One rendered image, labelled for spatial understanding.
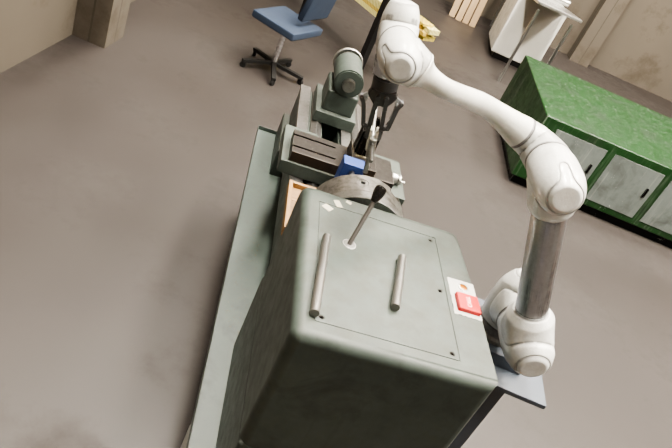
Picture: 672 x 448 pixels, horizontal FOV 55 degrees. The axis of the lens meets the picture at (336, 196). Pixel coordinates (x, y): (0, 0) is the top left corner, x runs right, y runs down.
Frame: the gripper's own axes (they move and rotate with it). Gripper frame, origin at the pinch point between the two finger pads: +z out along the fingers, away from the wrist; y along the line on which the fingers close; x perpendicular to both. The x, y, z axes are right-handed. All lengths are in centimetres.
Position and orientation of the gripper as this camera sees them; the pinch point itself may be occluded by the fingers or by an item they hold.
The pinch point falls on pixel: (372, 138)
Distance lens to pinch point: 190.8
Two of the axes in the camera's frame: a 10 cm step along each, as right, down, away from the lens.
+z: -1.7, 8.2, 5.5
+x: -0.8, 5.4, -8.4
